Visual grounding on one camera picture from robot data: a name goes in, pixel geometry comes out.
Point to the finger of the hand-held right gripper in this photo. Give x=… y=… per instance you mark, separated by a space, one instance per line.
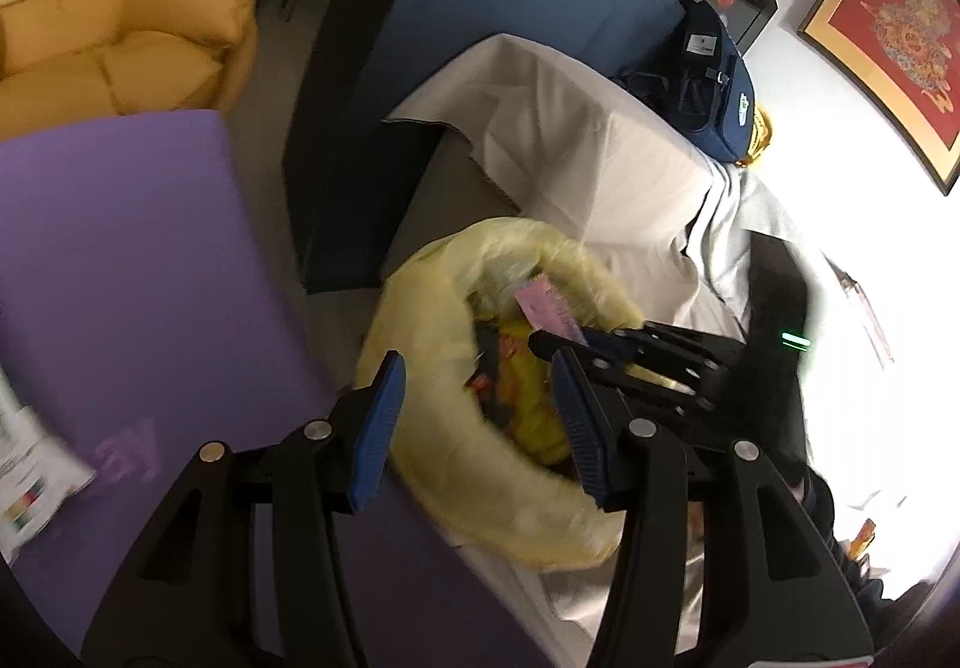
x=667 y=342
x=675 y=394

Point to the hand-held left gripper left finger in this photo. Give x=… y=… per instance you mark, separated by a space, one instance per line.
x=379 y=428

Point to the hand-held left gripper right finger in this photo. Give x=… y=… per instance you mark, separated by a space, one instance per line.
x=581 y=428

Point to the bin with yellow bag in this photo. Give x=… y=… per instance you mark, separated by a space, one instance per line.
x=465 y=473

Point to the yellow packet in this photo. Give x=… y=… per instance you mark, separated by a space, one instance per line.
x=529 y=398

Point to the pink packet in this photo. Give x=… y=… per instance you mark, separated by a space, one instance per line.
x=551 y=308

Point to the white cloth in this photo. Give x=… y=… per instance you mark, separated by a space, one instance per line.
x=585 y=135

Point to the yellow object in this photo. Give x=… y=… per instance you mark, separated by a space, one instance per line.
x=759 y=139

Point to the navy bag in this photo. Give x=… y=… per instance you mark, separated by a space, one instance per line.
x=712 y=83

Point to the purple table cover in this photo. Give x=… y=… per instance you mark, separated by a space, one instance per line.
x=150 y=278

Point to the white printed packet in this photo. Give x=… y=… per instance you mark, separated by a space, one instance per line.
x=34 y=473

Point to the framed red picture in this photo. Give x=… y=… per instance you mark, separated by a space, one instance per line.
x=892 y=30

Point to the yellow sofa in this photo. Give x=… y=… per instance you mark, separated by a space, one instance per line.
x=112 y=15

